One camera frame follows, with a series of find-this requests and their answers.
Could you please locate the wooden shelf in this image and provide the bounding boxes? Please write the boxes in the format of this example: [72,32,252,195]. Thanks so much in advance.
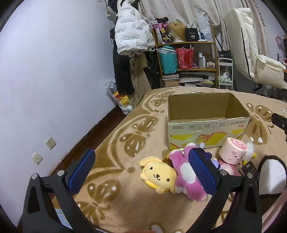
[152,25,219,89]

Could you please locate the pink swirl roll plush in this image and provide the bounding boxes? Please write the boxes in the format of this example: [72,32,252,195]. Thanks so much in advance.
[218,137,247,165]

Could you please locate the pink and white plush toy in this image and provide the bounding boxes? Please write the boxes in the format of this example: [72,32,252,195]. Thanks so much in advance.
[168,144,209,202]

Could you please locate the small black box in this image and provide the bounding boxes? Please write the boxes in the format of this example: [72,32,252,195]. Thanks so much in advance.
[239,161,260,182]

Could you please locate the printed cardboard box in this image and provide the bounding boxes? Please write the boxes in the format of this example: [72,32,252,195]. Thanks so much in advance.
[167,92,251,151]

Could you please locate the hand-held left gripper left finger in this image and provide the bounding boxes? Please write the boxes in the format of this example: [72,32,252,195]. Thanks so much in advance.
[22,148,97,233]

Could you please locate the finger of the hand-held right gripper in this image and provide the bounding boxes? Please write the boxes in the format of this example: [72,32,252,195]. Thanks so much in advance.
[271,113,287,142]

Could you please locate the white paper bag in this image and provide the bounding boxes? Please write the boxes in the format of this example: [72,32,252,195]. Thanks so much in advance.
[198,10,213,42]

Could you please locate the white bottles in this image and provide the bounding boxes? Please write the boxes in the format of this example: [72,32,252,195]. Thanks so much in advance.
[198,52,216,68]

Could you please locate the cream padded folding chair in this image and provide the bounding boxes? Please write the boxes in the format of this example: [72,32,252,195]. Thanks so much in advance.
[224,8,287,90]

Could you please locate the yellow dog plush toy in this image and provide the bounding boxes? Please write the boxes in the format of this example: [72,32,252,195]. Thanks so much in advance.
[139,156,178,195]

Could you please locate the black and white slipper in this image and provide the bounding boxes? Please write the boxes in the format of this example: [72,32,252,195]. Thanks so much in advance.
[257,155,287,200]

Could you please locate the red patterned bag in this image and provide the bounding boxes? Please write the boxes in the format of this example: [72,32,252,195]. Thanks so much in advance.
[175,47,194,70]

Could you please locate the black box with white print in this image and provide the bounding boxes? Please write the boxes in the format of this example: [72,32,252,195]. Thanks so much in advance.
[185,28,199,42]

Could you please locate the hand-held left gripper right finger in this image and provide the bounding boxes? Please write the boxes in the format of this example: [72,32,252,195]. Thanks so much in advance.
[186,148,263,233]

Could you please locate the blonde wig on stand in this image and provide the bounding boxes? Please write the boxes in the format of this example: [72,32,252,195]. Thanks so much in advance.
[169,22,187,42]

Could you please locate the purple printed packet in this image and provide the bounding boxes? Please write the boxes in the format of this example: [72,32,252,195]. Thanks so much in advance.
[152,18,174,44]

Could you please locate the dark hanging clothes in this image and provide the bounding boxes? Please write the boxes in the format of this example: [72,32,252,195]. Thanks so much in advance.
[145,50,162,90]

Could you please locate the stack of books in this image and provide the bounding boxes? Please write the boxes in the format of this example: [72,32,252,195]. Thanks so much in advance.
[163,74,180,87]

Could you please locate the cream curtain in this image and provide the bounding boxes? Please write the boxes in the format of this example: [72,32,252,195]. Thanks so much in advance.
[135,0,269,56]

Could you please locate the white puffer jacket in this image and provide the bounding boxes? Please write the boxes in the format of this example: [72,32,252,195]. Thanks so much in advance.
[114,0,156,56]

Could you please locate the beige hanging garment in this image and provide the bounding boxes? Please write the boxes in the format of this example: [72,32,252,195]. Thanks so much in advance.
[129,53,153,108]

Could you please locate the beige brown patterned carpet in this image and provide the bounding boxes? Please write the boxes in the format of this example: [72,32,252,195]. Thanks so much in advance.
[48,87,287,233]

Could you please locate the white wall socket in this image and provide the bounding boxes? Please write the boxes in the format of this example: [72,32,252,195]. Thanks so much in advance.
[45,137,56,150]
[31,153,43,165]

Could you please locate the white trolley cart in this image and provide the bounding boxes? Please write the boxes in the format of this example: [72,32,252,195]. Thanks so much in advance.
[217,58,234,91]

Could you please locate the teal bag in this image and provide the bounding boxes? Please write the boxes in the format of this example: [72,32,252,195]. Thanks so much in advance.
[158,46,178,74]

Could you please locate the pile of magazines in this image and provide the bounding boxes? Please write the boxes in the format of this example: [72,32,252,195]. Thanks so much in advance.
[179,72,214,87]

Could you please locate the black hanging garment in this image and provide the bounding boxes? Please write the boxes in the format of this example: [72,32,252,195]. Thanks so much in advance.
[110,29,135,94]

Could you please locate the clear plastic bag of items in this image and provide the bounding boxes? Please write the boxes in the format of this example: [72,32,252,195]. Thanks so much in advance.
[104,78,135,115]

